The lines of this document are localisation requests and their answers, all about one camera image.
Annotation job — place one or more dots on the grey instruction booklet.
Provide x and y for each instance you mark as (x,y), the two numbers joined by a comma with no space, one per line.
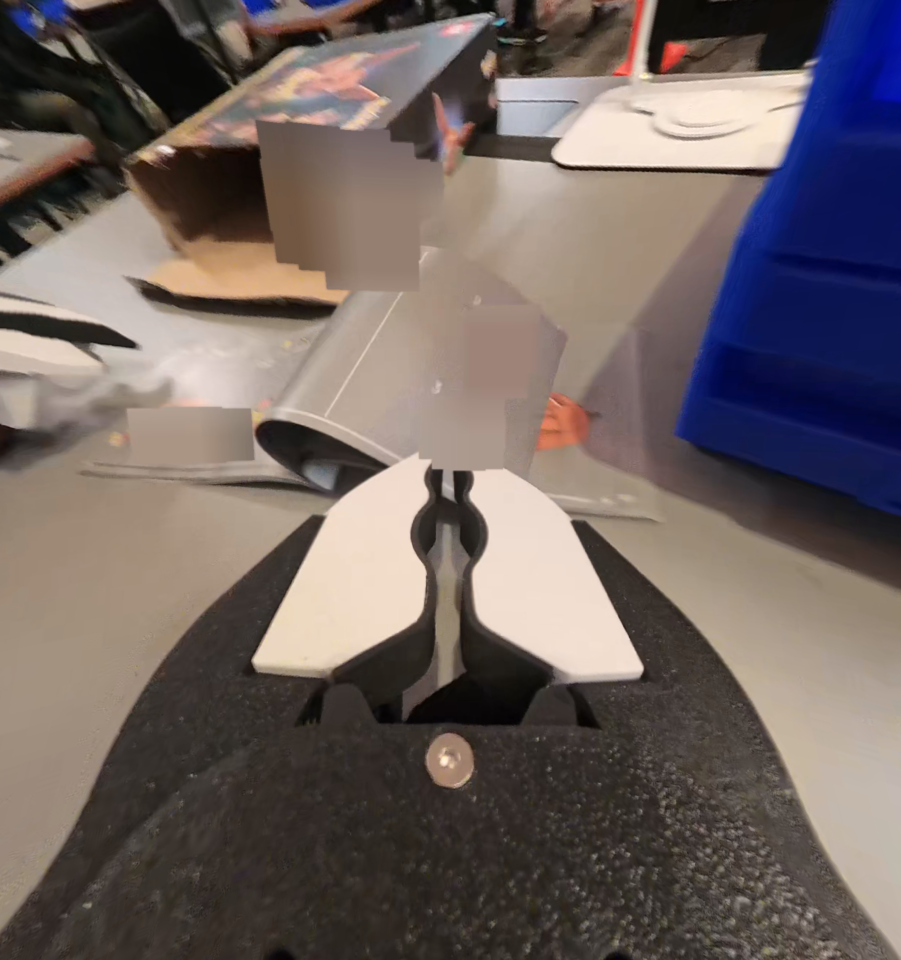
(360,360)

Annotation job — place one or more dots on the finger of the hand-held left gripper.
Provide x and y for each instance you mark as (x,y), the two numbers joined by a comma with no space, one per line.
(83,401)
(30,356)

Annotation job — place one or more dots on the white round plate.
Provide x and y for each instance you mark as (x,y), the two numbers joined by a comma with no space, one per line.
(698,120)

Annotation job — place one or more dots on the printed cardboard box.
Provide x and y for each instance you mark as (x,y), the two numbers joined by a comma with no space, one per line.
(188,195)

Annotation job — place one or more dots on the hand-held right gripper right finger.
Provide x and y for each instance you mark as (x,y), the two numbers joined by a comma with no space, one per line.
(552,585)

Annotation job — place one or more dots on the white tray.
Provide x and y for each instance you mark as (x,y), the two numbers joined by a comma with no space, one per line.
(593,148)

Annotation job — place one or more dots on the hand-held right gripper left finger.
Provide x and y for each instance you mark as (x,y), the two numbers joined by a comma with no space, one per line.
(345,577)

